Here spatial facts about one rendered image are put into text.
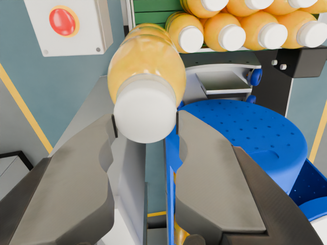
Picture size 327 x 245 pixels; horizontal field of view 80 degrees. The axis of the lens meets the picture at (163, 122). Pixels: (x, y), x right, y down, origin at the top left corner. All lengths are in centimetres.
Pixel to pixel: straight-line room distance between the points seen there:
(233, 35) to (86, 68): 131
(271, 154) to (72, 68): 143
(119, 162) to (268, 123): 43
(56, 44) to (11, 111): 163
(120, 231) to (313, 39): 59
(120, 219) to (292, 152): 41
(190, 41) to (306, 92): 173
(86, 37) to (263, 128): 38
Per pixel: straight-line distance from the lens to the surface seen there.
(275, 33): 40
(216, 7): 36
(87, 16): 35
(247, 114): 50
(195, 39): 36
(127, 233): 61
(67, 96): 171
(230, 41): 37
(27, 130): 203
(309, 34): 44
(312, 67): 59
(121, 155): 67
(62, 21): 35
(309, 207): 104
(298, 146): 44
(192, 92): 57
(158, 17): 54
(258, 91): 160
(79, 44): 36
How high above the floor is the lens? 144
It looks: 58 degrees down
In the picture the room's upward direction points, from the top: 174 degrees clockwise
